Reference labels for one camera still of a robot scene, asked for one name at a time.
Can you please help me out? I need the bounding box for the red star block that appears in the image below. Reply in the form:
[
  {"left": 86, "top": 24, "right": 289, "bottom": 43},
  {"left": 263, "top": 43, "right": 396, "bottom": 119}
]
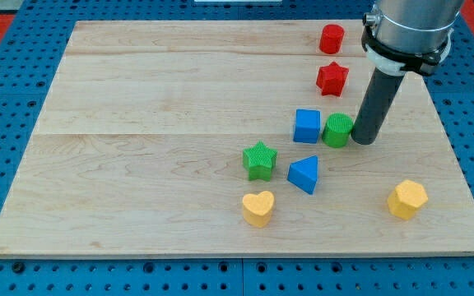
[{"left": 316, "top": 62, "right": 349, "bottom": 96}]

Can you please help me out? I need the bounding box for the blue triangle block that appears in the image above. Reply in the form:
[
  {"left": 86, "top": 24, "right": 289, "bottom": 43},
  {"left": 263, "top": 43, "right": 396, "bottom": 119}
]
[{"left": 287, "top": 155, "right": 318, "bottom": 195}]

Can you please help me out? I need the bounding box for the red cylinder block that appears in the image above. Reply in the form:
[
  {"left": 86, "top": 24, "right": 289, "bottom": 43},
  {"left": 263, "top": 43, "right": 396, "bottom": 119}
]
[{"left": 319, "top": 24, "right": 345, "bottom": 54}]

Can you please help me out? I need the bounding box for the wooden board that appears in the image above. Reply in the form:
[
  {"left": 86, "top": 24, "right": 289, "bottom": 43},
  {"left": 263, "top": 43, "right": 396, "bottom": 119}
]
[{"left": 0, "top": 21, "right": 474, "bottom": 259}]

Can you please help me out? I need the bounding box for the yellow heart block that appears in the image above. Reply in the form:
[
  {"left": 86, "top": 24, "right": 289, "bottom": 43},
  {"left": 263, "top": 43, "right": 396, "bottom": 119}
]
[{"left": 242, "top": 191, "right": 275, "bottom": 228}]

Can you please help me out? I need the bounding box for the yellow hexagon block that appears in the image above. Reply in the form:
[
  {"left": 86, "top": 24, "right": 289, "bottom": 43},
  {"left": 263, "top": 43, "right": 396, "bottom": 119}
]
[{"left": 387, "top": 179, "right": 429, "bottom": 220}]

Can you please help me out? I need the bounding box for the blue cube block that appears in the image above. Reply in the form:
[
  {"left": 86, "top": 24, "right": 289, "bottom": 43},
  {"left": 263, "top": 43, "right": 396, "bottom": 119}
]
[{"left": 293, "top": 109, "right": 321, "bottom": 144}]

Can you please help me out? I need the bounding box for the green star block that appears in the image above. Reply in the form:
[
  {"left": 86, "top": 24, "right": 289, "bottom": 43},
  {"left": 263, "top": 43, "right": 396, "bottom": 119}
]
[{"left": 242, "top": 141, "right": 277, "bottom": 182}]

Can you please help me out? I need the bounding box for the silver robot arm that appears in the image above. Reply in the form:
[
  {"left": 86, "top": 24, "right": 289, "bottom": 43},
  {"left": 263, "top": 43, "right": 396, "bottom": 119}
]
[{"left": 361, "top": 0, "right": 463, "bottom": 76}]

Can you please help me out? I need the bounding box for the green cylinder block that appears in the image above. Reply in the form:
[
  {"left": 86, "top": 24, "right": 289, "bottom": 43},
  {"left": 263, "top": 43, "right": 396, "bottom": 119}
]
[{"left": 322, "top": 113, "right": 353, "bottom": 148}]

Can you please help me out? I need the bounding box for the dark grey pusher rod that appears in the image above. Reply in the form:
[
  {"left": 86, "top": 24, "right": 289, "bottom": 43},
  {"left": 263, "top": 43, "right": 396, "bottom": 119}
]
[{"left": 351, "top": 68, "right": 403, "bottom": 145}]

